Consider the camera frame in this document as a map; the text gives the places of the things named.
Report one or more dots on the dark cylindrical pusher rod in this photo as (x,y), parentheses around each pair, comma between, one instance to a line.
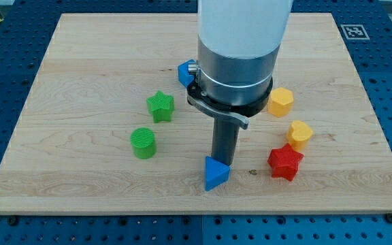
(225,135)

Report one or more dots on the black flange mount plate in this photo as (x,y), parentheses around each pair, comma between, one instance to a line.
(236,114)

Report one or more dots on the green star block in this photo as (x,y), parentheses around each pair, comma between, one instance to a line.
(161,107)

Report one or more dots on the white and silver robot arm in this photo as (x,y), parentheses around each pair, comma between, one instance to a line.
(238,43)

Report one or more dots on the red star block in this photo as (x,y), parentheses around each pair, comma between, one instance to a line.
(284,162)

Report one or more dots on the blue triangle block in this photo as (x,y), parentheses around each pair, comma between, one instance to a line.
(216,173)

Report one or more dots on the yellow hexagon block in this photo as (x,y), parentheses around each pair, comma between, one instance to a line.
(280,102)

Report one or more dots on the yellow heart block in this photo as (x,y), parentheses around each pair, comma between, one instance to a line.
(299,134)

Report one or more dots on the blue cube block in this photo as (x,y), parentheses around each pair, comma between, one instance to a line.
(185,76)

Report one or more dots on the green cylinder block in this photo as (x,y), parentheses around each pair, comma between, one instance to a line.
(143,143)

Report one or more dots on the wooden board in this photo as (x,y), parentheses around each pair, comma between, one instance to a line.
(70,152)

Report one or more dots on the white fiducial marker tag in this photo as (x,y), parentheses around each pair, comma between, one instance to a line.
(354,32)

